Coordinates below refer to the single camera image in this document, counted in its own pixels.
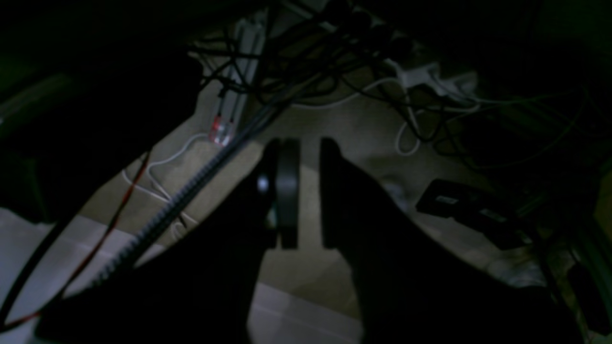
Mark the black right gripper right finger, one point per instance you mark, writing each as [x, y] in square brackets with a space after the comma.
[410, 289]

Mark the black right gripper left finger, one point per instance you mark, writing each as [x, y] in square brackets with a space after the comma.
[199, 289]

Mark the black power adapter brick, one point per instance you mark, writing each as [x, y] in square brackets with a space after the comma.
[475, 209]

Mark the white power strip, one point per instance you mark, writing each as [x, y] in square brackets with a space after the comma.
[458, 87]

